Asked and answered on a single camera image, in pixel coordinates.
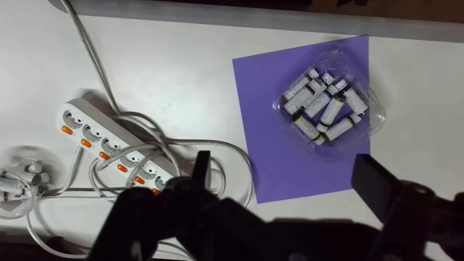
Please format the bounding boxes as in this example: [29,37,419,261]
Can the white power strip orange switches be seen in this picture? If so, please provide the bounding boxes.
[57,97,181,195]

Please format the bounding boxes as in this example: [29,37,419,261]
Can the purple paper sheet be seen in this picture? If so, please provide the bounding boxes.
[232,34,373,204]

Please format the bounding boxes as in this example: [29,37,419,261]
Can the clear plastic bowl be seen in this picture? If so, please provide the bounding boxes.
[0,145,65,221]

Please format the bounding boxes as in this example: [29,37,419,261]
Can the clear plastic clamshell box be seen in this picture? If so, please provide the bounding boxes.
[273,45,387,156]

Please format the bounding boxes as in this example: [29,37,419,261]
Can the white cylinder battery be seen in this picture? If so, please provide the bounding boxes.
[292,114,322,142]
[283,74,312,101]
[319,95,347,127]
[328,78,350,95]
[321,71,337,87]
[284,82,326,116]
[303,91,334,120]
[325,116,357,143]
[344,87,370,116]

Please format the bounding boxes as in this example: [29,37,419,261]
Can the grey table edge rail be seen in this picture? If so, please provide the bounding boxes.
[48,0,464,43]

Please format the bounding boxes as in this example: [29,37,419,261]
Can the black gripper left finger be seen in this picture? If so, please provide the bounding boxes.
[89,149,267,261]

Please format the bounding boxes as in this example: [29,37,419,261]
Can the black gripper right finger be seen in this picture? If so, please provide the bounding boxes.
[351,153,464,261]

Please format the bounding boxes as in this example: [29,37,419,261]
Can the white power strip cable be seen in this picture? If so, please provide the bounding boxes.
[26,0,255,261]

